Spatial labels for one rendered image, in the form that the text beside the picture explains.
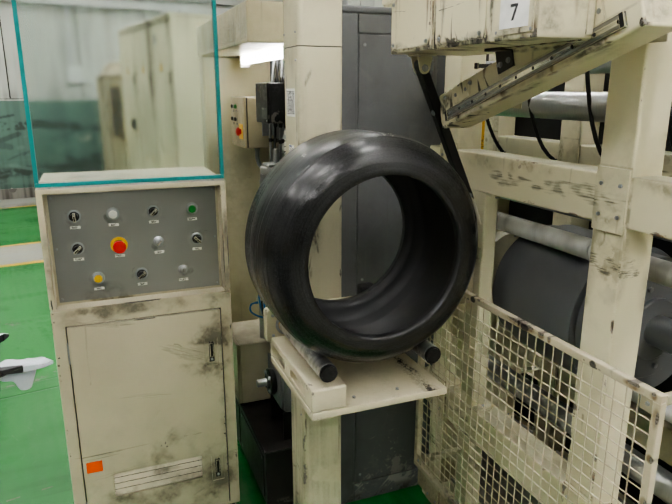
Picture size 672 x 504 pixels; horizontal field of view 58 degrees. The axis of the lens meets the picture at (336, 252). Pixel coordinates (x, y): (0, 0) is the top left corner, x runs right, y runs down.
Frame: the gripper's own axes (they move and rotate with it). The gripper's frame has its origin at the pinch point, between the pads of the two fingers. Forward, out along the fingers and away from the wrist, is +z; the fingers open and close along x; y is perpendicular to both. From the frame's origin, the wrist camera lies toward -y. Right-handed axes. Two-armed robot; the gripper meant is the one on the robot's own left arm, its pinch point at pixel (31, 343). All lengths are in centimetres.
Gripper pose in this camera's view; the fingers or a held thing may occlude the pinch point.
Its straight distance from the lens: 134.6
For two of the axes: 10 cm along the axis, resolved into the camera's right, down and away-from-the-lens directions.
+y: -1.1, 9.4, 3.2
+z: 5.5, -2.1, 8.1
